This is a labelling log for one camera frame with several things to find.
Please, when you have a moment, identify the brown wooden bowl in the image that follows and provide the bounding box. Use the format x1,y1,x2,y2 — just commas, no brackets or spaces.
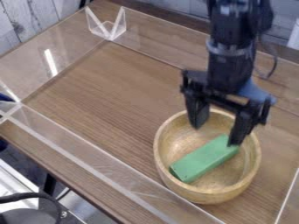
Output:
154,108,262,205

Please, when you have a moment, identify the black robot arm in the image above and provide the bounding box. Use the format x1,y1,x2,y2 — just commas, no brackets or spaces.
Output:
181,0,277,145

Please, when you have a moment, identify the black metal table leg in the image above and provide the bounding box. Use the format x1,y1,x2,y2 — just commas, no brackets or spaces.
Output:
39,174,58,212

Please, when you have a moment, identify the green rectangular block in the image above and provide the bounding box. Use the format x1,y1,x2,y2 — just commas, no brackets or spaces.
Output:
170,134,239,184

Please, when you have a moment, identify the clear acrylic corner bracket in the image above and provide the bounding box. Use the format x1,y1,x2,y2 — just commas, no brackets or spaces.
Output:
86,7,127,41

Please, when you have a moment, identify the blue object at left edge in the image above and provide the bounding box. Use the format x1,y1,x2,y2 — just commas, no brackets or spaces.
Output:
0,93,15,102

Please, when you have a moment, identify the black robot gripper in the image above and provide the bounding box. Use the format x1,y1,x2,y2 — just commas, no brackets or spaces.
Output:
182,44,277,146

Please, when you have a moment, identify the black cable on floor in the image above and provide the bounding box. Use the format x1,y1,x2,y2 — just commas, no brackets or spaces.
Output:
0,192,63,224

